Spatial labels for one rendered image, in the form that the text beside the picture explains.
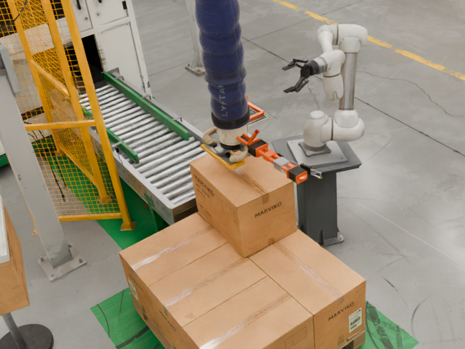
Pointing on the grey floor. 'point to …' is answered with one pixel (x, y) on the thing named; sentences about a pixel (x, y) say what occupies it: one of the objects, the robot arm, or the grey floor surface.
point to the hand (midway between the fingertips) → (286, 79)
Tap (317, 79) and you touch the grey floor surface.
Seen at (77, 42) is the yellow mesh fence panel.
